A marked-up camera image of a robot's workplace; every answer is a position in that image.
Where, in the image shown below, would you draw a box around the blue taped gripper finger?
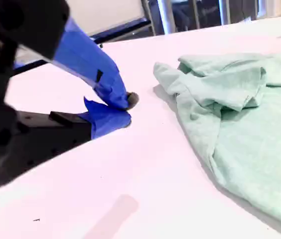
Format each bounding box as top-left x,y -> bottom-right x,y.
52,17 -> 140,110
13,96 -> 132,175

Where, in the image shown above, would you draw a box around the pale green T-shirt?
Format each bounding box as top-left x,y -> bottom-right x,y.
152,51 -> 281,232

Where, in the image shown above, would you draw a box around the blue framed white board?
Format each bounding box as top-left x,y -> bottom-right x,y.
13,0 -> 156,75

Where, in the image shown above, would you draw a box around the grey metal pole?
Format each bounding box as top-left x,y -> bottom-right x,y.
157,0 -> 175,35

